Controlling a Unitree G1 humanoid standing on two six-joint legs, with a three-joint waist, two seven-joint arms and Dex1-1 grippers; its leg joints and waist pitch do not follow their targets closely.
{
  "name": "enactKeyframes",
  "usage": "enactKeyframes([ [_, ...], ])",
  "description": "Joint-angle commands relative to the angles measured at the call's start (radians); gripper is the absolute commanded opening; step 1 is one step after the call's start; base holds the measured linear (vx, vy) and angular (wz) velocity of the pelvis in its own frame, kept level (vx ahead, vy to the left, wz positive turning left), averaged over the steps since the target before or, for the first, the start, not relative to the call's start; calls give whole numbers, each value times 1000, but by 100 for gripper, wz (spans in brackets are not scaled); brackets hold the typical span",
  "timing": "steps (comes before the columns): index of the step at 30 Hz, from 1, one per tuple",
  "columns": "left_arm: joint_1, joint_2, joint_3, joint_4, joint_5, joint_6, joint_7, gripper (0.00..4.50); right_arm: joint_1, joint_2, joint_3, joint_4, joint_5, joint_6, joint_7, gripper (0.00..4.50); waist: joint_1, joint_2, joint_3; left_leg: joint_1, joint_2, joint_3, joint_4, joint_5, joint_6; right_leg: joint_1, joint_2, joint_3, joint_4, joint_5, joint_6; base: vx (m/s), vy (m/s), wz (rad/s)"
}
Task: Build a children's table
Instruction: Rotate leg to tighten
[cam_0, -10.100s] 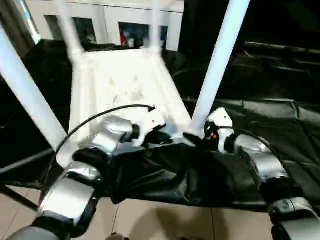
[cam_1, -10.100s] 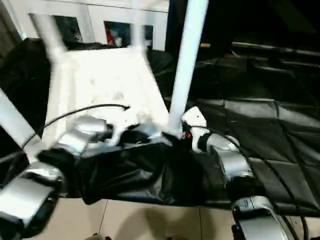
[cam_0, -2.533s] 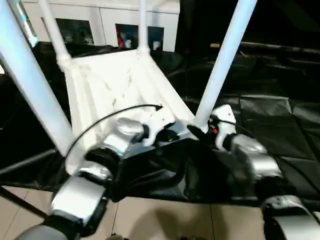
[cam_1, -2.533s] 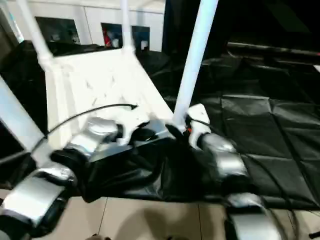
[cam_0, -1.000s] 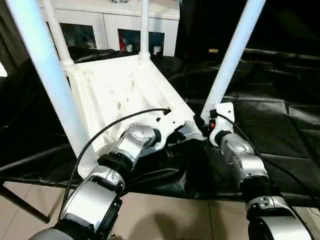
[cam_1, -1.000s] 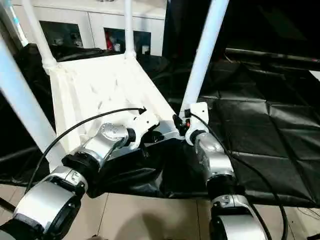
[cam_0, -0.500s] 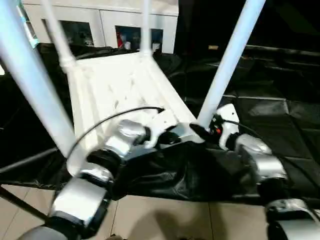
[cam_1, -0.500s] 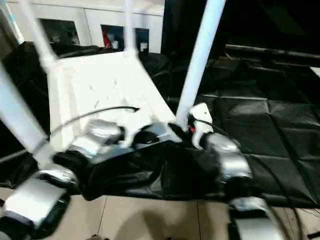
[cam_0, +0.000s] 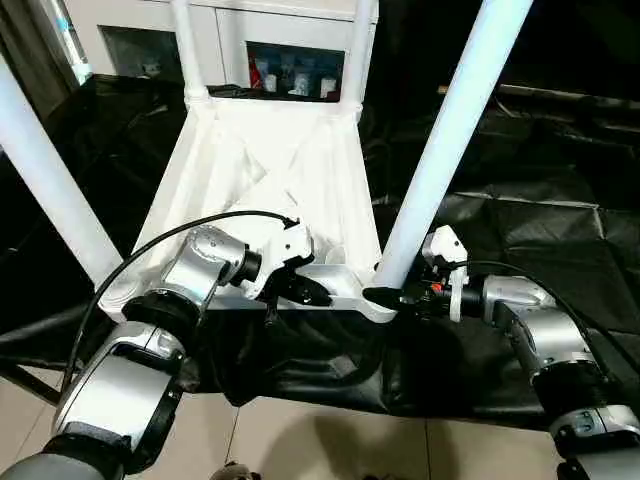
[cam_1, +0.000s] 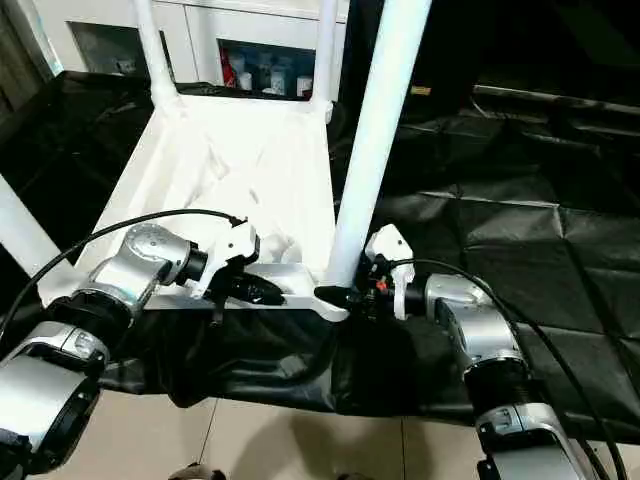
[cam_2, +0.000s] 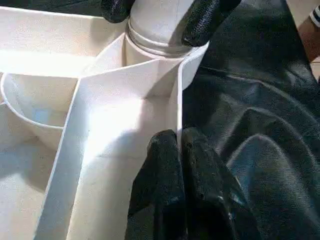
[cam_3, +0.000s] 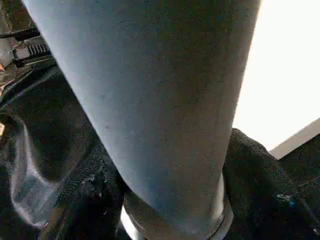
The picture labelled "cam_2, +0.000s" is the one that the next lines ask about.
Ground black work mat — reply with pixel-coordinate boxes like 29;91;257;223
34;0;320;240

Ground white plastic table top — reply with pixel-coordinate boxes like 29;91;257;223
0;6;211;240

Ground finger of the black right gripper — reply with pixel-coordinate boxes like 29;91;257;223
179;0;242;48
99;0;135;25

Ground white plastic table leg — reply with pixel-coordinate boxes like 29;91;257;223
125;0;198;56

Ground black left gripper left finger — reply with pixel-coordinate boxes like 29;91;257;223
127;129;187;240

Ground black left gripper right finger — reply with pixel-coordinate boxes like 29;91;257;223
181;127;261;240

